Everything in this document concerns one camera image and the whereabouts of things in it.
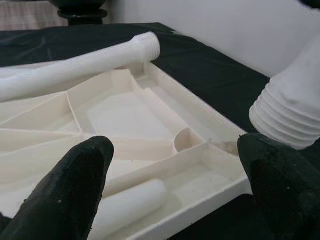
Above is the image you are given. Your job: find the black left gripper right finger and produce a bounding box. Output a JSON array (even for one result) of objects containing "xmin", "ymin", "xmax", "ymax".
[{"xmin": 236, "ymin": 133, "xmax": 320, "ymax": 240}]

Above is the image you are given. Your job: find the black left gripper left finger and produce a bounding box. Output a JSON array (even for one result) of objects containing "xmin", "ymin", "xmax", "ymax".
[{"xmin": 0, "ymin": 135, "xmax": 115, "ymax": 240}]

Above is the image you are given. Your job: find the white threaded plastic table leg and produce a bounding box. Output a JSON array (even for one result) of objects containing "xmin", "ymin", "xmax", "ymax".
[
  {"xmin": 248, "ymin": 32, "xmax": 320, "ymax": 151},
  {"xmin": 0, "ymin": 31, "xmax": 161, "ymax": 102},
  {"xmin": 91, "ymin": 178, "xmax": 168, "ymax": 240}
]

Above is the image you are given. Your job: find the white plastic table top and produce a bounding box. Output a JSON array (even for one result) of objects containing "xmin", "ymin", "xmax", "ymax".
[{"xmin": 0, "ymin": 59, "xmax": 253, "ymax": 240}]

